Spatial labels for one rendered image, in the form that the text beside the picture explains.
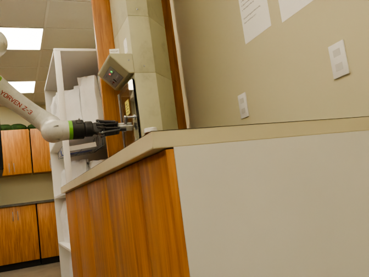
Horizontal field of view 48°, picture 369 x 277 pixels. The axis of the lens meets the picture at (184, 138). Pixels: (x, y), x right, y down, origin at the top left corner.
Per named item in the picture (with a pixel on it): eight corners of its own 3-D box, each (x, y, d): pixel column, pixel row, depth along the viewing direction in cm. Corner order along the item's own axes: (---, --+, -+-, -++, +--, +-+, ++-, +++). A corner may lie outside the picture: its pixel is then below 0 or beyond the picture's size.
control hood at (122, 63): (119, 90, 235) (117, 73, 236) (134, 72, 205) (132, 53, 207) (99, 91, 230) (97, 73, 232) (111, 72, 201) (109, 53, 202)
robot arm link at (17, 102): (-14, 98, 187) (2, 78, 188) (-13, 94, 198) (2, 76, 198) (53, 143, 203) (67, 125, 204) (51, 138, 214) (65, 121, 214)
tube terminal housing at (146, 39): (171, 169, 238) (155, 40, 248) (193, 162, 209) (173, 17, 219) (129, 173, 229) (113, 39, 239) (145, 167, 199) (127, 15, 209)
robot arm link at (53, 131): (42, 146, 189) (41, 122, 187) (40, 139, 201) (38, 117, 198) (73, 143, 195) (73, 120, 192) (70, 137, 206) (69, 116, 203)
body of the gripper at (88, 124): (85, 127, 195) (105, 126, 199) (82, 117, 202) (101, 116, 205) (85, 140, 200) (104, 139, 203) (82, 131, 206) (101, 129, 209)
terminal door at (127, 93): (128, 164, 228) (119, 93, 234) (143, 157, 201) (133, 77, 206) (126, 164, 228) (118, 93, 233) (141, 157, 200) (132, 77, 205)
